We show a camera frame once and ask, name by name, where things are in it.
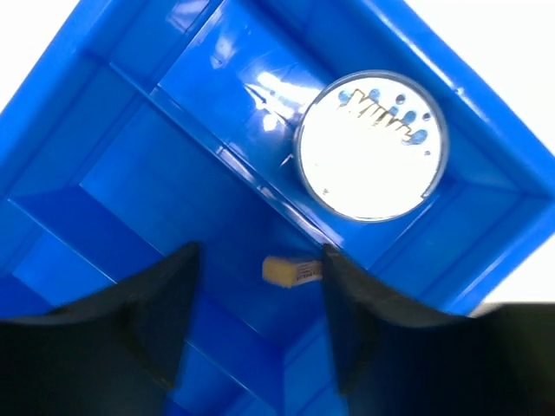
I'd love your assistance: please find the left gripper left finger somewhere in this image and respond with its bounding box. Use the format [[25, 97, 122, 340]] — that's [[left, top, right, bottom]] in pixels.
[[1, 243, 200, 415]]

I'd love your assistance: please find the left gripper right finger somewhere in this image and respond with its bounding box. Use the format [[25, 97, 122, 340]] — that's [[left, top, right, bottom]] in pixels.
[[322, 244, 554, 415]]

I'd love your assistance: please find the blue cleaning gel jar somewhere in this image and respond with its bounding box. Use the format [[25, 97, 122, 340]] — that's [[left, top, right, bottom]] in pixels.
[[293, 70, 450, 223]]

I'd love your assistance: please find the blue plastic divided tray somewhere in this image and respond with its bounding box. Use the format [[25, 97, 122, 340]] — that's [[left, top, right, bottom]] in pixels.
[[1, 1, 554, 415]]

